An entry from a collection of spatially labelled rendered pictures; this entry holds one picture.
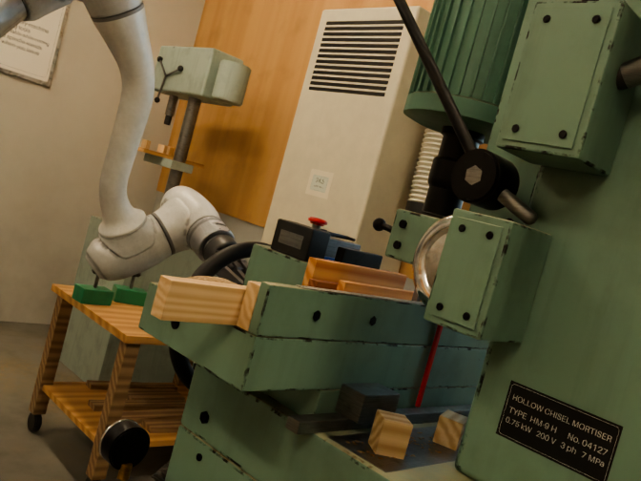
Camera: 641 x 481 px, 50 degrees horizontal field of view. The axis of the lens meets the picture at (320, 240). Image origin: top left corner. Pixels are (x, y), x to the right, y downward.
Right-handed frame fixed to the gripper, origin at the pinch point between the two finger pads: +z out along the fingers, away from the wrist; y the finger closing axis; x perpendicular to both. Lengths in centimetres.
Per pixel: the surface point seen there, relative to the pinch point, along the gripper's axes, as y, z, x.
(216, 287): -48, 36, -25
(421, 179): 103, -59, -20
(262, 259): -20.7, 13.3, -16.9
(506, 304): -28, 53, -37
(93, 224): 68, -181, 83
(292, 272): -20.7, 19.9, -19.0
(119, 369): 21, -57, 64
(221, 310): -46, 37, -22
